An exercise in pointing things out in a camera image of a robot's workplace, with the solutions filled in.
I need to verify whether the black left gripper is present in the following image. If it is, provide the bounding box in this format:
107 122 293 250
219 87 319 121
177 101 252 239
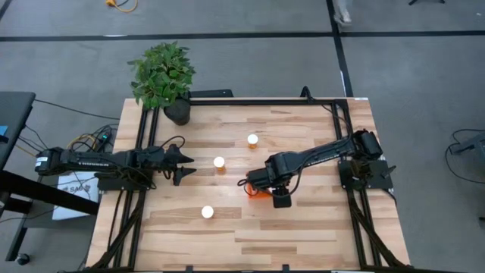
151 144 197 187

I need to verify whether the orange plastic basket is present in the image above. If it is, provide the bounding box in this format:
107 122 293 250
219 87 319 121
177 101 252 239
245 180 274 201

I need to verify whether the black power strip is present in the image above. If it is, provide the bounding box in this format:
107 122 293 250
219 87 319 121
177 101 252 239
96 128 114 147

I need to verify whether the green potted plant black pot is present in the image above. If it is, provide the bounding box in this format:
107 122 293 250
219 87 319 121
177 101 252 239
127 40 197 127

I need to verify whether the white printed sheet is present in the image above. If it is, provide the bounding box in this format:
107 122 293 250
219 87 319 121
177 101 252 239
52 172 100 221

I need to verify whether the black desk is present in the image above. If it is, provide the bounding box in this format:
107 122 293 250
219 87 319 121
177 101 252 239
0 90 100 266

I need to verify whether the person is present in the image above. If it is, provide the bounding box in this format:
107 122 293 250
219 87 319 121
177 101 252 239
333 0 354 28

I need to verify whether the black aluminium table frame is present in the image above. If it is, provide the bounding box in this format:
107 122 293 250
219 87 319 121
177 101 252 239
85 97 412 273

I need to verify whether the yellow extension cable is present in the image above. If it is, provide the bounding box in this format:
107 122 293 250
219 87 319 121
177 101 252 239
105 0 139 14

